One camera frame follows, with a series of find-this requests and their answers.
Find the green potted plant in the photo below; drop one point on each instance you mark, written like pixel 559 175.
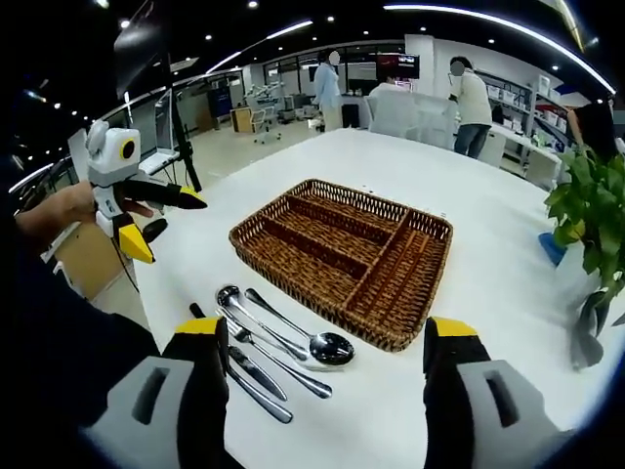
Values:
pixel 591 215

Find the red display screen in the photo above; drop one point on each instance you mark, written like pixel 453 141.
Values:
pixel 398 66

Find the long ceiling strip light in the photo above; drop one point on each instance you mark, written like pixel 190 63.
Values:
pixel 488 17

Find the silver knife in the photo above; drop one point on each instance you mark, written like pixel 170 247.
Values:
pixel 259 373
pixel 268 405

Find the wooden box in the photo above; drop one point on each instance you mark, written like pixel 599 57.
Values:
pixel 240 119

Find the white laptop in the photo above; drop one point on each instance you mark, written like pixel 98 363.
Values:
pixel 158 162

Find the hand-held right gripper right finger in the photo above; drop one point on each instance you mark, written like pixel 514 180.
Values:
pixel 446 391

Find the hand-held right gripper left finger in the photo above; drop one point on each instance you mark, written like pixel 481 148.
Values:
pixel 200 391

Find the silver spoon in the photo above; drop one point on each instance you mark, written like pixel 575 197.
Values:
pixel 228 295
pixel 332 348

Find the blue board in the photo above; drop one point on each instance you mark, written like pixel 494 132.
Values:
pixel 220 102

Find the person's left hand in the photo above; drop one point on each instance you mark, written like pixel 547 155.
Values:
pixel 73 205

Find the brown wicker utensil storage basket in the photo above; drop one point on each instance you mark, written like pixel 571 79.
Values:
pixel 342 259

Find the white office chair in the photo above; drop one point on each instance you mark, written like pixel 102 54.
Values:
pixel 266 122

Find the dark plant vase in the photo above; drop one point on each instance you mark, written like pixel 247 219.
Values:
pixel 586 337

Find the white storage shelf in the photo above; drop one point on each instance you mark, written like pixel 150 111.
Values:
pixel 532 107

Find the black tripod stand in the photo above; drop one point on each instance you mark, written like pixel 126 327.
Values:
pixel 181 137

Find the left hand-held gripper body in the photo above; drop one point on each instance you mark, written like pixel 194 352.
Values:
pixel 110 161

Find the blue object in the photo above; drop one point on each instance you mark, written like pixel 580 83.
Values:
pixel 553 249

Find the person's dark clothing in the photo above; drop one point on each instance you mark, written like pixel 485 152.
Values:
pixel 49 352

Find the black light panel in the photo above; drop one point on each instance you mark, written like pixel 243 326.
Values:
pixel 139 44

